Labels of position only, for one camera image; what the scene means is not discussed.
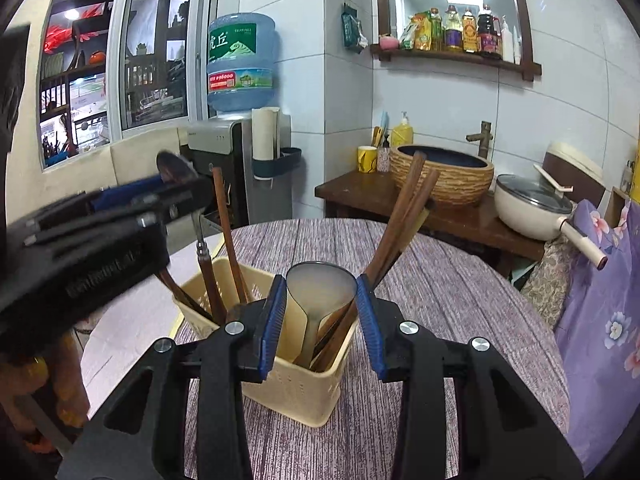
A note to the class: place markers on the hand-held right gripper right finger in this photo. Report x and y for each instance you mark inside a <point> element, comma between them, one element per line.
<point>372,330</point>

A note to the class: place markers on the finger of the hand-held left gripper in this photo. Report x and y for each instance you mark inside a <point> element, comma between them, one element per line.
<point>127,195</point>
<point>187,200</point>

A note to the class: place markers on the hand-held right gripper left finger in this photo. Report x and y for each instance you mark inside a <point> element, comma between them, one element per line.
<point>272,330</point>

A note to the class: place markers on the brown wooden chopstick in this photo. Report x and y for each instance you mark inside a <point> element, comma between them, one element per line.
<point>414,212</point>
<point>227,230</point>
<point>396,210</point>

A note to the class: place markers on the all metal spoon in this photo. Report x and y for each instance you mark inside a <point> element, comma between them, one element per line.
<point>317,290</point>

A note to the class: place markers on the cream plastic utensil basket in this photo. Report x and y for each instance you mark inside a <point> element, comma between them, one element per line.
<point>295,395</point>

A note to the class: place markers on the black chopstick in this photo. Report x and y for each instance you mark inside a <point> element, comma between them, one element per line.
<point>187,300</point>

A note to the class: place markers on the person's left hand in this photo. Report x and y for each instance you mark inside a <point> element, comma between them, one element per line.
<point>65,385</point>

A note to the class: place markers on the grey water dispenser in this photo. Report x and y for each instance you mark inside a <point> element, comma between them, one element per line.
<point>220,145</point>

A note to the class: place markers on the purple striped tablecloth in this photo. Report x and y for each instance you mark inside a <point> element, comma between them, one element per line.
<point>450,310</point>

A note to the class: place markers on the white table cover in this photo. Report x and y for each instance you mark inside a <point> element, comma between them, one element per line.
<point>130,350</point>

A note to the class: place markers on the blue grey towel holder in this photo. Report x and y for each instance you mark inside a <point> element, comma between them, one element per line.
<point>285,162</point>

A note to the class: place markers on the sliding glass window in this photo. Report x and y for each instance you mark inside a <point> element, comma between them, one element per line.
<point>150,60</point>

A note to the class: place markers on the dark wooden counter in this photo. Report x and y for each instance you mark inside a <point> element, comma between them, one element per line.
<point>350,195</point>

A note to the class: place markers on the blue water jug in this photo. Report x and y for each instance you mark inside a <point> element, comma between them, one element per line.
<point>242,60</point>

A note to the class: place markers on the woven pattern basin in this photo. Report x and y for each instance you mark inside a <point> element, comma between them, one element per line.
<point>460,185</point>

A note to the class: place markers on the yellow mug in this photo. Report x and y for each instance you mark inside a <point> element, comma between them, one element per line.
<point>366,160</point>

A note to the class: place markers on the small floral bottle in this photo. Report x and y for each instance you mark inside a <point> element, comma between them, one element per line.
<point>384,157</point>

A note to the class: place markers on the paisley cloth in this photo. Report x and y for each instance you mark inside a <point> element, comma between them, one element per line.
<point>547,285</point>

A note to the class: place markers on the cream pot with glass lid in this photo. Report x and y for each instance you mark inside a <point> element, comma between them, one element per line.
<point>525,215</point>

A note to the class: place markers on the yellow soap dispenser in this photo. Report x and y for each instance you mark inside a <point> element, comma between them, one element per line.
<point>401,135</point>

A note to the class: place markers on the bronze faucet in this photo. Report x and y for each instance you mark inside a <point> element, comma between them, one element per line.
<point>484,140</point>

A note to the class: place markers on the purple floral cloth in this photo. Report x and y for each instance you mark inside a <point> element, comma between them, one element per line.
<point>605,310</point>

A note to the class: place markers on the white rice paddle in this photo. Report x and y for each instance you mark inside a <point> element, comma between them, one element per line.
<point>550,177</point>

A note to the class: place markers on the dark green hanging packet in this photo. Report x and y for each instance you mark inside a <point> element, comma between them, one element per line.
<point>354,27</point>

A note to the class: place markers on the pink bowl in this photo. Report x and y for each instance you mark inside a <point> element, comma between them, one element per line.
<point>387,42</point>

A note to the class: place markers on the brown white rice cooker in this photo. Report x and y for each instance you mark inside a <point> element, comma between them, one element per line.
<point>582,175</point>

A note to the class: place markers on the wooden framed mirror shelf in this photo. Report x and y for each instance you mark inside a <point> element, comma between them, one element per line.
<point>382,10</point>

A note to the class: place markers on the yellow green snack packet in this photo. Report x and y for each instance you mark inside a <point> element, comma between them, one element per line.
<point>417,35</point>

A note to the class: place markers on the oil bottle purple label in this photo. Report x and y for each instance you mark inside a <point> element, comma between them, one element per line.
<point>453,32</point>

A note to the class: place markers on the amber bottle gold label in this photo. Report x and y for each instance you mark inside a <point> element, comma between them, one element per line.
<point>470,32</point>

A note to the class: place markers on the dark soy sauce bottle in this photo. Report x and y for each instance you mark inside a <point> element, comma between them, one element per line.
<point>488,35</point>

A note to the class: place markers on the white squeeze bottle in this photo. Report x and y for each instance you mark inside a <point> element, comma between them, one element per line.
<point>507,42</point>

